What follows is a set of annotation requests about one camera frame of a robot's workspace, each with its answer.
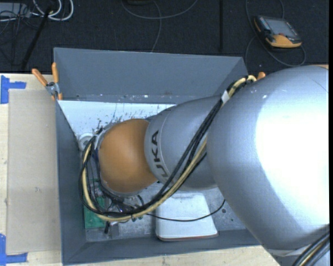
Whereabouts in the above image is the grey metal bin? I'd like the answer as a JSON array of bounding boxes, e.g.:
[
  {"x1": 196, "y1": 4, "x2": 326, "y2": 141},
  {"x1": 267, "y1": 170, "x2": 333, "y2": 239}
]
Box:
[{"x1": 53, "y1": 47, "x2": 270, "y2": 265}]

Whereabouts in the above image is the pale brown cardboard board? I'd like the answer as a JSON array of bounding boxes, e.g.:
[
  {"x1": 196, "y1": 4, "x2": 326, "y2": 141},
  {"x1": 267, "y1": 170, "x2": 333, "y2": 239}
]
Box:
[{"x1": 6, "y1": 89, "x2": 62, "y2": 255}]

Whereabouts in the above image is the green flat block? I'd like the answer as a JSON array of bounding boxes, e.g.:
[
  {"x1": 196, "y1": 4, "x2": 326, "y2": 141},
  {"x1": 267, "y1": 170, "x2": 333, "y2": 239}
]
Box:
[{"x1": 83, "y1": 196, "x2": 107, "y2": 229}]

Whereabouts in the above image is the white red-edged flat block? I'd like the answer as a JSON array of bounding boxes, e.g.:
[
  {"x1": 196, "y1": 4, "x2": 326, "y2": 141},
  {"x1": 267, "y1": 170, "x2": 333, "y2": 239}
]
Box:
[{"x1": 154, "y1": 192, "x2": 220, "y2": 242}]

